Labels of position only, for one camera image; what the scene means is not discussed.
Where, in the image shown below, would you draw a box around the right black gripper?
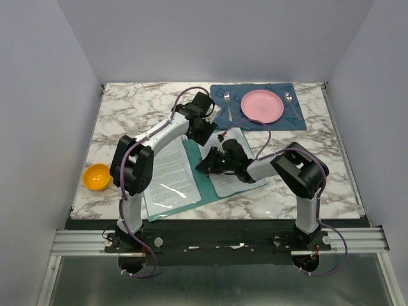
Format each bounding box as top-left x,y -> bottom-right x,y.
196,146 -> 238,174

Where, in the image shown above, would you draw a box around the teal file folder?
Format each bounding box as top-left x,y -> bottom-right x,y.
145,127 -> 268,222

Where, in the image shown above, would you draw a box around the printed paper sheets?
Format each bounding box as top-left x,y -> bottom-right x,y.
143,138 -> 201,221

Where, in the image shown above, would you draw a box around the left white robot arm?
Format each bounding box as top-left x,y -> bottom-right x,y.
110,86 -> 219,252

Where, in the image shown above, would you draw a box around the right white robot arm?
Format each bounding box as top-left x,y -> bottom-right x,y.
195,139 -> 330,250

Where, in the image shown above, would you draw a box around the silver fork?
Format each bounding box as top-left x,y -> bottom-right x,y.
224,92 -> 233,122

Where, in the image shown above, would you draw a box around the pink plate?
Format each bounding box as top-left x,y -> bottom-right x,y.
240,89 -> 284,124

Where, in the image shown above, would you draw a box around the blue letter placemat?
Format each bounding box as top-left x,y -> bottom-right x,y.
210,83 -> 307,131

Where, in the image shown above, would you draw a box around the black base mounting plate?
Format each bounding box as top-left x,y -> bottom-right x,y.
66,218 -> 371,273

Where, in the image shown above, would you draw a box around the silver spoon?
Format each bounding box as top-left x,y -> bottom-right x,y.
284,92 -> 303,121

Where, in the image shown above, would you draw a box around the orange bowl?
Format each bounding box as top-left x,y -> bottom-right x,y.
82,163 -> 111,191

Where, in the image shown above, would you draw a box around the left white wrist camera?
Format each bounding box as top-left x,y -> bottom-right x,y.
205,105 -> 222,123

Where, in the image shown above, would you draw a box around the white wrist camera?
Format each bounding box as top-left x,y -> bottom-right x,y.
217,142 -> 224,153
205,105 -> 222,123

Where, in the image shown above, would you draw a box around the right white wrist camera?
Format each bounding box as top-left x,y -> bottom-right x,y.
217,142 -> 224,153

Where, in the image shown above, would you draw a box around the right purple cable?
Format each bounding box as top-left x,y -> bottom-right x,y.
216,119 -> 349,277

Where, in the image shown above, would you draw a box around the purple cable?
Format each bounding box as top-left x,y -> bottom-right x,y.
117,86 -> 205,279
216,119 -> 349,277

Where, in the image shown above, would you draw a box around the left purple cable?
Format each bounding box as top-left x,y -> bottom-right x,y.
117,86 -> 205,279

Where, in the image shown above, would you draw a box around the aluminium frame rail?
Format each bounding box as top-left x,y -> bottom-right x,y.
37,228 -> 395,305

